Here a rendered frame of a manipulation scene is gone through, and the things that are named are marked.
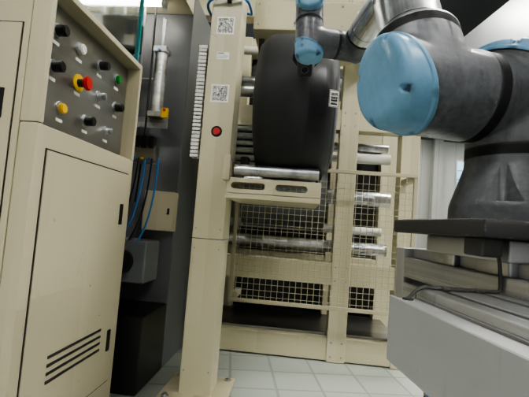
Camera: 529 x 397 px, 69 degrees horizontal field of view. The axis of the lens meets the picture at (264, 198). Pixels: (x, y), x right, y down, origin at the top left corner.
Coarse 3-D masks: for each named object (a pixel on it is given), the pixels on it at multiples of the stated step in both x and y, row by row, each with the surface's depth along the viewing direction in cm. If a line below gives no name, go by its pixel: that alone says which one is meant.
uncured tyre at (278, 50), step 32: (288, 64) 137; (320, 64) 136; (256, 96) 140; (288, 96) 135; (320, 96) 135; (256, 128) 142; (288, 128) 138; (320, 128) 137; (256, 160) 154; (288, 160) 146; (320, 160) 146
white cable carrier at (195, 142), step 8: (200, 48) 164; (208, 48) 164; (200, 56) 162; (200, 64) 162; (200, 72) 162; (200, 80) 162; (200, 88) 162; (200, 96) 162; (200, 104) 164; (200, 112) 161; (200, 120) 160; (192, 128) 160; (200, 128) 161; (192, 136) 160; (200, 136) 161; (192, 144) 160; (192, 152) 160
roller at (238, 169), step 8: (240, 168) 149; (248, 168) 148; (256, 168) 148; (264, 168) 148; (272, 168) 148; (280, 168) 148; (288, 168) 148; (296, 168) 148; (264, 176) 149; (272, 176) 149; (280, 176) 148; (288, 176) 148; (296, 176) 147; (304, 176) 147; (312, 176) 146; (320, 176) 146
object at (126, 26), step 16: (80, 0) 111; (96, 0) 119; (112, 0) 129; (128, 0) 140; (144, 0) 152; (96, 16) 120; (112, 16) 129; (128, 16) 141; (112, 32) 130; (128, 32) 142; (128, 48) 143
